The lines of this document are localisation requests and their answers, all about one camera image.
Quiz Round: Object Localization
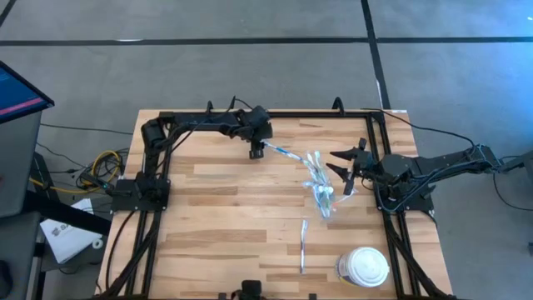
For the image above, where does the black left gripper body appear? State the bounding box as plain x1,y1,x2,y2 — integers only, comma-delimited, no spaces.
241,105,274,160

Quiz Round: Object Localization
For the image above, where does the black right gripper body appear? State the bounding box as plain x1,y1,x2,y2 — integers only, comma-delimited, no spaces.
343,138,379,195

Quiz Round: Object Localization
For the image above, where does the teal white toothbrush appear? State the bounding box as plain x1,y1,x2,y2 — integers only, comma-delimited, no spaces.
306,151,324,184

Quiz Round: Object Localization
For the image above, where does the white purple toothbrush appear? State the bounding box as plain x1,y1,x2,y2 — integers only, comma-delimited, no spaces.
298,219,309,275

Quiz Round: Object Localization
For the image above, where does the clear plastic cup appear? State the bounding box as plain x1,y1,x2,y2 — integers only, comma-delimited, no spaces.
310,168,339,222

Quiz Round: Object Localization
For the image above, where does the tub with white lid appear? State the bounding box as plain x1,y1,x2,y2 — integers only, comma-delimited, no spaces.
335,246,391,288

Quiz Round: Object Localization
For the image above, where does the grey stand leg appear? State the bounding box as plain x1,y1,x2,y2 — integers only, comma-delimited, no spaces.
496,148,533,175

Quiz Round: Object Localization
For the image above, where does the black desk bar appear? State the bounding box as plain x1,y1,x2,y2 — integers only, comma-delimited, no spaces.
22,189,112,237

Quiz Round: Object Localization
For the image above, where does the white box on left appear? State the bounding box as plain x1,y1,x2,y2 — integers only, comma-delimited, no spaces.
39,197,104,265

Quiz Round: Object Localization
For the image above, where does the monitor with blue screen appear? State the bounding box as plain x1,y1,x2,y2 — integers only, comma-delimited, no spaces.
0,60,56,125

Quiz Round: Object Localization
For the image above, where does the grey cabinet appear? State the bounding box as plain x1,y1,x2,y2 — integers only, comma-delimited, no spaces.
0,110,43,218

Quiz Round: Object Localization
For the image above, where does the dark grey box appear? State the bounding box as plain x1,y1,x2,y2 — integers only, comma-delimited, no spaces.
0,211,42,300

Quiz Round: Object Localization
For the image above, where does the black device with light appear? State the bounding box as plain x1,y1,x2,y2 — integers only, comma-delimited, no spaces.
0,258,17,300

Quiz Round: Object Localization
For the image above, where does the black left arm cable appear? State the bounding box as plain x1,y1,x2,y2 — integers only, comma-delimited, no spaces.
227,96,255,113

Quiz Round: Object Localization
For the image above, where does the black metal table frame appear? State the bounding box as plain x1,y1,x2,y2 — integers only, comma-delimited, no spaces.
93,108,459,300

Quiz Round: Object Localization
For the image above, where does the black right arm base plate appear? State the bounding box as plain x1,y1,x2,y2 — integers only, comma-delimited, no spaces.
374,178,435,213

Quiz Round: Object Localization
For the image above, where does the black cable to right arm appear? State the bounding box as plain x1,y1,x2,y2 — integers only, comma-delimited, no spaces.
361,107,478,147

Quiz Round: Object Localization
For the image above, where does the black floor cable loop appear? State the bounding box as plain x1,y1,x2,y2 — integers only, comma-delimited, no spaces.
492,154,533,213

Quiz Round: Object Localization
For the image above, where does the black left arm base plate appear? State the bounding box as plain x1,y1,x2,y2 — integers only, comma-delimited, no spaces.
110,177,172,213

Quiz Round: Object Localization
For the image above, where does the yellow cable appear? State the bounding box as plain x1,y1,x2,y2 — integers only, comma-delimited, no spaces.
28,149,122,196

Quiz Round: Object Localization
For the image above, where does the thin black floor cable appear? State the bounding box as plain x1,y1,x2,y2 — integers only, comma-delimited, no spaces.
39,122,134,137
35,141,82,175

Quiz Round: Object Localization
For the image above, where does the black cable bundle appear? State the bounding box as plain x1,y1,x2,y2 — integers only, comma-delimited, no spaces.
74,147,130,197

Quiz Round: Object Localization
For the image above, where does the black base cable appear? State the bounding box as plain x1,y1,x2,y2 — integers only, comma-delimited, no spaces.
104,210,138,293

